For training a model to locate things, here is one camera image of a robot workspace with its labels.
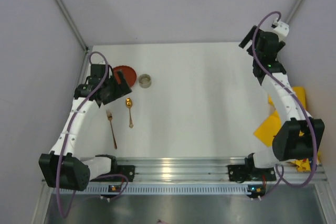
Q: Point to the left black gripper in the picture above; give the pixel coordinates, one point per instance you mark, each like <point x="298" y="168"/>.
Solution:
<point x="115" y="91"/>

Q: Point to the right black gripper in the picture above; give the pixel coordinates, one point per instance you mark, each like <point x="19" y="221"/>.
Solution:
<point x="255" y="41"/>

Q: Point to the red plastic plate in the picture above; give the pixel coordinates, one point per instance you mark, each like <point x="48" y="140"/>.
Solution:
<point x="129" y="73"/>

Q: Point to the yellow Pikachu cloth mat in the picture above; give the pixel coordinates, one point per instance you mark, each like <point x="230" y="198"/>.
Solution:
<point x="272" y="124"/>

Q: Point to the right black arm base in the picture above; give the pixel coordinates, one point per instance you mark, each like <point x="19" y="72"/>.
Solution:
<point x="247" y="172"/>

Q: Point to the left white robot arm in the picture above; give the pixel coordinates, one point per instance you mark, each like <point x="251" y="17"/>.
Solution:
<point x="81" y="151"/>

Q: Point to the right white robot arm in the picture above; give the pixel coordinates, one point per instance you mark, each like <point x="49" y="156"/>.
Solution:
<point x="299" y="133"/>

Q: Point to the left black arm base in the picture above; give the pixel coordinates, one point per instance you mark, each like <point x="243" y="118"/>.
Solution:
<point x="127" y="170"/>

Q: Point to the small metal cup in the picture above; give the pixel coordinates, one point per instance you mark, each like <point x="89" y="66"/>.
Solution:
<point x="145" y="80"/>

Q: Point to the gold spoon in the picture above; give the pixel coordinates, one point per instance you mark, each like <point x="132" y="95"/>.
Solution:
<point x="129" y="105"/>

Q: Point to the copper fork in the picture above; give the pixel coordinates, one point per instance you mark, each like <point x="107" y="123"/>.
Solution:
<point x="110" y="117"/>

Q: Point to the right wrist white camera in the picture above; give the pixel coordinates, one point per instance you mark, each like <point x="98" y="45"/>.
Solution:
<point x="280" y="28"/>

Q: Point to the aluminium mounting rail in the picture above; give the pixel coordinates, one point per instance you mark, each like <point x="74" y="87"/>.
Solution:
<point x="183" y="169"/>

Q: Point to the left aluminium frame post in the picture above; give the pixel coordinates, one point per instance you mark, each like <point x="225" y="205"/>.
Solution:
<point x="70" y="22"/>

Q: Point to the slotted grey cable duct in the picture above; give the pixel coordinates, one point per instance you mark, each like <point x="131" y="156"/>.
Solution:
<point x="172" y="189"/>

